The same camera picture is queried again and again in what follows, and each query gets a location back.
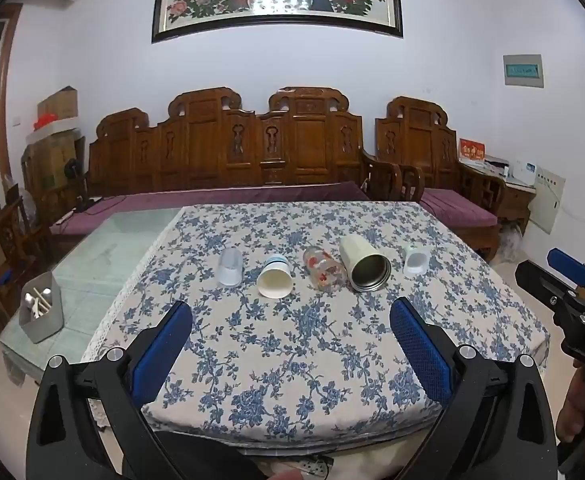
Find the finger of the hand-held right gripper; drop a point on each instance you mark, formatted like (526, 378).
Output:
(567, 264)

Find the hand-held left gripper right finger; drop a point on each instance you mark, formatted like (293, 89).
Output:
(420, 350)

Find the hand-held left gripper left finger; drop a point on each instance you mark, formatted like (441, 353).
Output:
(160, 352)

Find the small white cup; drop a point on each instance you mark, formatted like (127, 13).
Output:
(415, 261)

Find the cream metal tumbler cup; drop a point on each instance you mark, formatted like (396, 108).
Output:
(365, 265)

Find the clear plastic cup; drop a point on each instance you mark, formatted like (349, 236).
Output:
(230, 269)

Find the glass cup red print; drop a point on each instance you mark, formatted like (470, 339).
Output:
(324, 268)

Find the white paper cup blue stripes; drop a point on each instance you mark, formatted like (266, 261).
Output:
(276, 281)

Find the person's right hand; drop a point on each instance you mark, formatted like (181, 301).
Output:
(584, 400)

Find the clear plastic bag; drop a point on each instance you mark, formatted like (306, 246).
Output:
(511, 240)

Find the wooden side table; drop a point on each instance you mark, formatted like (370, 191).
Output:
(514, 205)

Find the white printer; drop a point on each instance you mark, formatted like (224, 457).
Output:
(519, 172)

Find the grey utensil container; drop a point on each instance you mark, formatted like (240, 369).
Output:
(45, 325)

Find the short purple seat cushion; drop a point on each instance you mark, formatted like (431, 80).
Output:
(460, 207)

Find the blue floral tablecloth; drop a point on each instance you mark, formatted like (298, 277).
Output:
(297, 350)

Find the white utensil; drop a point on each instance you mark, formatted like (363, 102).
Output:
(35, 302)

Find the red gift box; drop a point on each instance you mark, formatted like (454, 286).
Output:
(472, 150)

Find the white power strip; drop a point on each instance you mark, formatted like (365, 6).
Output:
(315, 466)

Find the long purple seat cushion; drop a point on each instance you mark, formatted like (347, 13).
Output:
(212, 200)

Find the wooden chair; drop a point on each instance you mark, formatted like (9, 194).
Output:
(2, 260)

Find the carved wooden armchair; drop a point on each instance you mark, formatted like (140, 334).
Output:
(422, 145)

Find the carved wooden sofa bench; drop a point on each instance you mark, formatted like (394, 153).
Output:
(212, 145)

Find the large cardboard box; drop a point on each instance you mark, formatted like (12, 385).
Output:
(47, 165)

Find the small cardboard box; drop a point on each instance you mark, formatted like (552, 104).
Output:
(60, 102)

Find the white wall cabinet door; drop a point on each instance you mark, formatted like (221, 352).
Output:
(547, 200)

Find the grey wall panel box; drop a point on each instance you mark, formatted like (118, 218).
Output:
(523, 71)

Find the wooden door frame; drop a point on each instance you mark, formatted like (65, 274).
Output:
(6, 100)

